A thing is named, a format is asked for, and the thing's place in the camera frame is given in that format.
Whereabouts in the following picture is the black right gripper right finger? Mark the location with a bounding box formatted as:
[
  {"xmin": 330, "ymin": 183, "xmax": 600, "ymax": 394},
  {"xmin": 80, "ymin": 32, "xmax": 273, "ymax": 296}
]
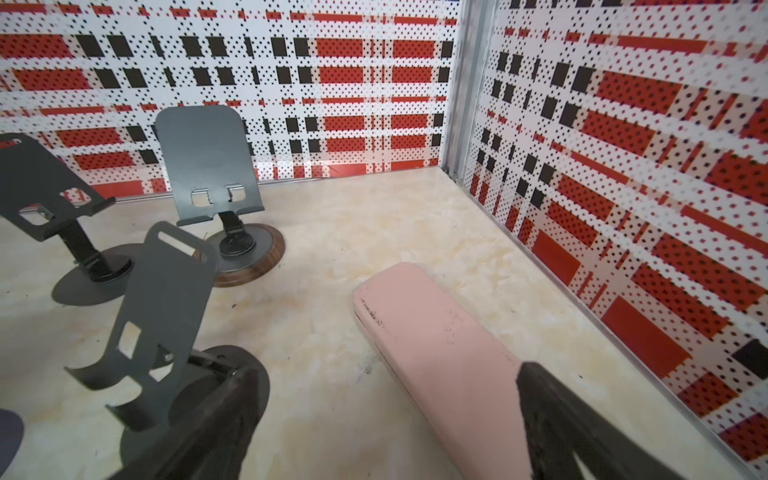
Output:
[{"xmin": 517, "ymin": 362, "xmax": 681, "ymax": 479}]

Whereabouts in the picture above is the grey round phone stand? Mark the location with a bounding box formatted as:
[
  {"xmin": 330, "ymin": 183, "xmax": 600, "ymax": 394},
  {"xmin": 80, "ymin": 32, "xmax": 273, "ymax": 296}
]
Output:
[{"xmin": 68, "ymin": 221, "xmax": 270, "ymax": 468}]

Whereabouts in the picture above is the wooden base phone stand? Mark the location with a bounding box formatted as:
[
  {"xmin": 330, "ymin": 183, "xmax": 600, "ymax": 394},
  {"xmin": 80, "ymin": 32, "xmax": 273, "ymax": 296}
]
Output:
[{"xmin": 154, "ymin": 105, "xmax": 286, "ymax": 288}]

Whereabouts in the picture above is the pink glasses case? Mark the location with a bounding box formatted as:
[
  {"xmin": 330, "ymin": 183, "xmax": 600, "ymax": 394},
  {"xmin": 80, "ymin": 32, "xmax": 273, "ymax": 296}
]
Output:
[{"xmin": 353, "ymin": 262, "xmax": 532, "ymax": 479}]

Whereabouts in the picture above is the grey stand base corner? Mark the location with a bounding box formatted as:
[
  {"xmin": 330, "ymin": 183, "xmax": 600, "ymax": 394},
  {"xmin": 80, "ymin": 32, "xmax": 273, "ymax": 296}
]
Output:
[{"xmin": 0, "ymin": 409, "xmax": 24, "ymax": 476}]

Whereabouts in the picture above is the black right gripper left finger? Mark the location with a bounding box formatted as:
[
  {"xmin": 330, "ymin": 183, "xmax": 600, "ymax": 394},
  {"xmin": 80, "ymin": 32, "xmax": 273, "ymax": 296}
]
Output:
[{"xmin": 112, "ymin": 366, "xmax": 261, "ymax": 479}]

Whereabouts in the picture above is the grey stand far left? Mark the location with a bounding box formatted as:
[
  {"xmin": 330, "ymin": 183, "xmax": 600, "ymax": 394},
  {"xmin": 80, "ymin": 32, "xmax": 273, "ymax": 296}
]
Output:
[{"xmin": 1, "ymin": 133, "xmax": 140, "ymax": 306}]

